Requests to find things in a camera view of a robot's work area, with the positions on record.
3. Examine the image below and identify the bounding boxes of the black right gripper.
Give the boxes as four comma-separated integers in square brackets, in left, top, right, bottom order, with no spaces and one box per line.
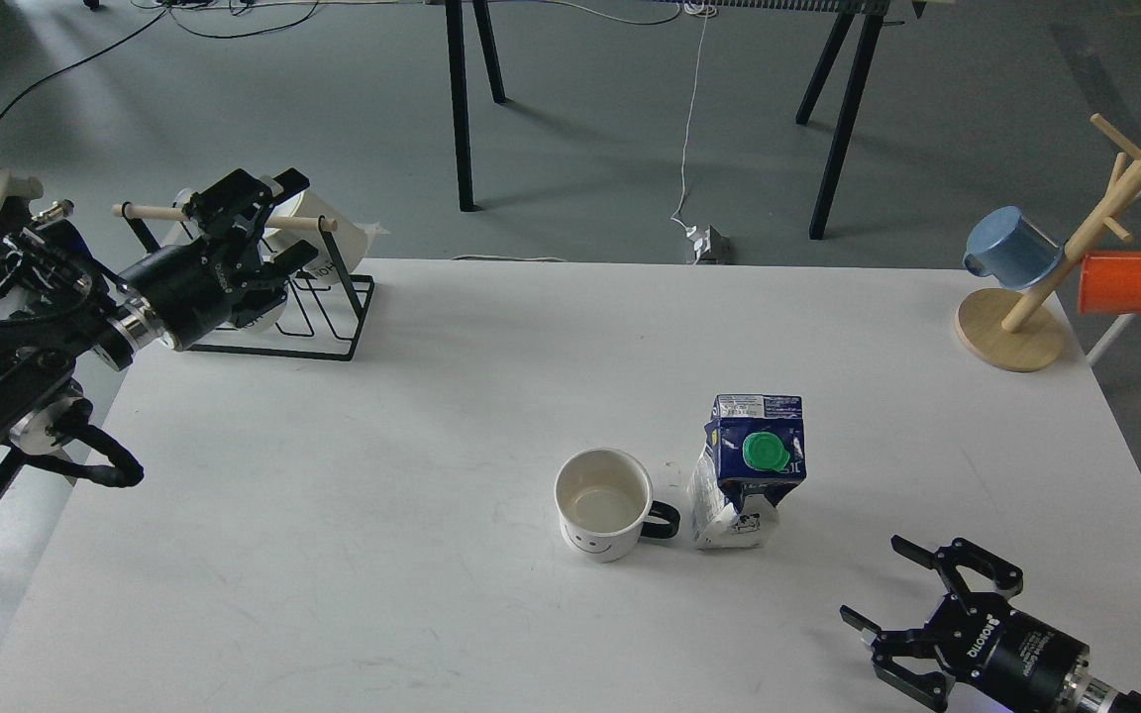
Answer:
[839,534,1089,712]

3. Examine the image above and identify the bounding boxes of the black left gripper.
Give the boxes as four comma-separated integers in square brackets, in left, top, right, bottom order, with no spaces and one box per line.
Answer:
[118,168,319,351]

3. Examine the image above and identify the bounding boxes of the blue white milk carton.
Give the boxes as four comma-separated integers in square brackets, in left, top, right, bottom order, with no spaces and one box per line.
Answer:
[688,392,807,551]

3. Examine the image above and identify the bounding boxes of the white smiley mug black handle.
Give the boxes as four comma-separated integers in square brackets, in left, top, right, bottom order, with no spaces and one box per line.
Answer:
[555,448,682,564]

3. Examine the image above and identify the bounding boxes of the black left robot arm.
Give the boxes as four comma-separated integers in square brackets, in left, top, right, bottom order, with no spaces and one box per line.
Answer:
[0,168,337,499]

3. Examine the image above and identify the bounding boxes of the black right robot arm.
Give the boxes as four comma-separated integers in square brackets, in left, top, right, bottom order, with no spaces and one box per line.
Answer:
[839,534,1141,712]

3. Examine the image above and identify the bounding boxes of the orange cup on tree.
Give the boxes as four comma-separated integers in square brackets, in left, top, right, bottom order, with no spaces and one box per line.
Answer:
[1077,250,1141,315]

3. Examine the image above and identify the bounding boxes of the blue cup on tree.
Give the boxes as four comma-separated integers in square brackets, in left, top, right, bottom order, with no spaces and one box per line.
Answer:
[963,206,1065,290]

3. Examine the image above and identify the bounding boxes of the white mug front on rack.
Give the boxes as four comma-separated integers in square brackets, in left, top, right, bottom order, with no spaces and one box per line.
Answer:
[151,238,291,345]

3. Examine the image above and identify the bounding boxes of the white mug on rack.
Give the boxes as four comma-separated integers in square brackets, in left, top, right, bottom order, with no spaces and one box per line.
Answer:
[151,238,291,345]
[259,188,370,289]

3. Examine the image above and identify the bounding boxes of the white mug rear on rack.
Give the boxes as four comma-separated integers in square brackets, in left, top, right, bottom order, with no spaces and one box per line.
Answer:
[259,188,370,289]

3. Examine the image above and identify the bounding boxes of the black table legs left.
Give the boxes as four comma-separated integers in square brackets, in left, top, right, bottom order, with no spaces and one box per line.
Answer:
[443,1,508,213]

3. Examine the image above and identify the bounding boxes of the black table legs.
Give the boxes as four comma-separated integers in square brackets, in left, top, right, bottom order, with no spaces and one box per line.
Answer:
[795,1,891,241]
[443,1,508,213]

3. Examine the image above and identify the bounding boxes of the wooden mug tree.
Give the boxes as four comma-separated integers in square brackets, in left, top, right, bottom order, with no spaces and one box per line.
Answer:
[954,114,1141,371]

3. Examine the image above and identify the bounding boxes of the grey power adapter on floor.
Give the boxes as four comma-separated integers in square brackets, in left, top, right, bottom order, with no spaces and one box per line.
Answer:
[685,225,733,265]

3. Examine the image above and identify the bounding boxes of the black table legs right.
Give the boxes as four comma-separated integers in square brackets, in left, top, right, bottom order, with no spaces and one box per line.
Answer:
[795,1,891,241]

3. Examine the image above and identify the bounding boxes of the black wire mug rack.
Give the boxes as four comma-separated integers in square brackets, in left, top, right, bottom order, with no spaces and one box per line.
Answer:
[110,191,374,360]

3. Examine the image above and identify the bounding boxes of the black cable on floor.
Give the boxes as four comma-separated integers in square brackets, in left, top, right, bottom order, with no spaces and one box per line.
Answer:
[0,0,324,140]

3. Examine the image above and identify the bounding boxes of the white cable on floor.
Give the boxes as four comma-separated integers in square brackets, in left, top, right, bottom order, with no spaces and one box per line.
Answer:
[671,0,720,230]

